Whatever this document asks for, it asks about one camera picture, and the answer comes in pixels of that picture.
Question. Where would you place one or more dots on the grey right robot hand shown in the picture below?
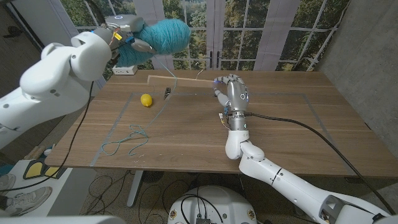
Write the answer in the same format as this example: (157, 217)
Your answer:
(237, 96)

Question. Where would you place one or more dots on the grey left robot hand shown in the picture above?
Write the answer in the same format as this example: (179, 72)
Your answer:
(124, 24)

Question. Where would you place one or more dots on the teal yarn skein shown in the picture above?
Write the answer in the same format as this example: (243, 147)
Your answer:
(168, 35)

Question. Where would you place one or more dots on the wooden rod with metal hook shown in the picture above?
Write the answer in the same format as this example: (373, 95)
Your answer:
(180, 81)

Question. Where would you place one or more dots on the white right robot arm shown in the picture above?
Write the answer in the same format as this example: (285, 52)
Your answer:
(280, 183)

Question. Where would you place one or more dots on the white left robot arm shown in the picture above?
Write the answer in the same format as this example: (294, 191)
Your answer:
(53, 81)

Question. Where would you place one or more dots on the yellow lemon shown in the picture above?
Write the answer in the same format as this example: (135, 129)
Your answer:
(146, 100)

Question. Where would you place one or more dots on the white power strip box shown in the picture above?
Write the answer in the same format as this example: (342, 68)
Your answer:
(124, 71)

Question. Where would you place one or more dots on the printed window backdrop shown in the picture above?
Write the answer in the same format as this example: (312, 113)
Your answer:
(311, 31)

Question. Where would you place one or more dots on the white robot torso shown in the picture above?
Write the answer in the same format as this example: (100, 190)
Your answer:
(214, 205)

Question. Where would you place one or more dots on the round black floor fan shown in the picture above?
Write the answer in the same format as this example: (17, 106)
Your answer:
(152, 176)

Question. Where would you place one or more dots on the white table leg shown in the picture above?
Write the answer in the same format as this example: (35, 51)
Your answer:
(135, 186)

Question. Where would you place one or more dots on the wooden floor block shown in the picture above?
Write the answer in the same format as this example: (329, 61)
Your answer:
(34, 152)

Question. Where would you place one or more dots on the yellow black foot pedal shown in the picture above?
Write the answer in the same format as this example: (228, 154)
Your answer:
(34, 170)

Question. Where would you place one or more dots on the white floor board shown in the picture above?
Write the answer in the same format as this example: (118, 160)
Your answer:
(71, 193)

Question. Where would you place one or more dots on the grey sneaker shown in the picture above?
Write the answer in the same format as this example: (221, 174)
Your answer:
(28, 200)
(6, 183)

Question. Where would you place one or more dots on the black wall hook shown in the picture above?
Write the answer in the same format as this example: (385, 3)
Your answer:
(15, 31)

